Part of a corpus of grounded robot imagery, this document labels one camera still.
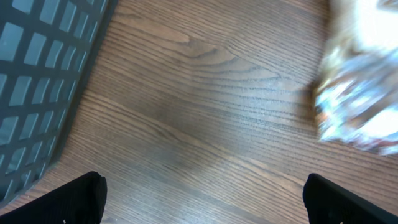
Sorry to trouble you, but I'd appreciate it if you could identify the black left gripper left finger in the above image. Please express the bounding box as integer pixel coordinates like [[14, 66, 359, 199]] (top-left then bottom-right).
[[1, 171, 108, 224]]

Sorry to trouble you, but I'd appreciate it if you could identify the dark grey plastic basket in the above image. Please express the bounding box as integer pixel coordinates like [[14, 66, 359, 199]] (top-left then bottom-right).
[[1, 0, 118, 207]]

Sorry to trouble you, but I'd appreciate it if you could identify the beige brown snack bag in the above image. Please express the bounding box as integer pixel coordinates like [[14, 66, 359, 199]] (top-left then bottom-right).
[[314, 0, 397, 155]]

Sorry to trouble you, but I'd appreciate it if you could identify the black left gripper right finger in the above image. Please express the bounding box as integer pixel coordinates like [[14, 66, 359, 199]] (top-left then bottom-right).
[[303, 173, 397, 224]]

